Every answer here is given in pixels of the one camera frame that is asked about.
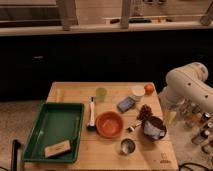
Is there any white small cup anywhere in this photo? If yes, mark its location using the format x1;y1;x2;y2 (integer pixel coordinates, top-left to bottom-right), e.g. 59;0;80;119
131;85;145;97

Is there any green translucent cup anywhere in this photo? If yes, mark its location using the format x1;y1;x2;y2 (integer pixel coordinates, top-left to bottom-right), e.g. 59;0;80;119
96;87;107;102

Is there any blue sponge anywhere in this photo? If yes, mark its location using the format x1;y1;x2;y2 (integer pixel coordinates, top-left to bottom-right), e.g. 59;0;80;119
117;97;135;113

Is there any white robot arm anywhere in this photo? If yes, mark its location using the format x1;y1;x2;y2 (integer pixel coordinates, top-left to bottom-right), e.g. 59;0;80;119
159;62;213;113

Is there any orange fruit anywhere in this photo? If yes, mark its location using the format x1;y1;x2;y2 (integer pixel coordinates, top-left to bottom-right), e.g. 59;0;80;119
144;84;154;95

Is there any yellow translucent cup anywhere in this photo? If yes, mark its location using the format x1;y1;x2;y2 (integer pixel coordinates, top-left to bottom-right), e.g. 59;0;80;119
56;89;64;102

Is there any dark bowl with cloth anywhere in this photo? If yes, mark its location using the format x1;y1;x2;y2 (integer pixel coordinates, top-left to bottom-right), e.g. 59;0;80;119
142;116;167;141

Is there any orange bowl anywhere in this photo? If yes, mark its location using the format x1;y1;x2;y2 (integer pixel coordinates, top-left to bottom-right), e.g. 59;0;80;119
96;111;124;139

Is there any wooden block in tray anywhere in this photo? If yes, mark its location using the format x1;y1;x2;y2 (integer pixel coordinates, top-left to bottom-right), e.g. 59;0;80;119
44;140;71;158

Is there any brown pine cone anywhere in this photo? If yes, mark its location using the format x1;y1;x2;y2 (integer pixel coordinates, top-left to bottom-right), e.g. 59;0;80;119
137;104;153;120

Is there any green plastic tray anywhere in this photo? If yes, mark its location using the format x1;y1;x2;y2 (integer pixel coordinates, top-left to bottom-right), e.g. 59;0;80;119
22;103;84;163

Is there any small metal cup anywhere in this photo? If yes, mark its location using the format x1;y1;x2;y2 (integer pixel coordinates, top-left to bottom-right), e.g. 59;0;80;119
121;138;136;155

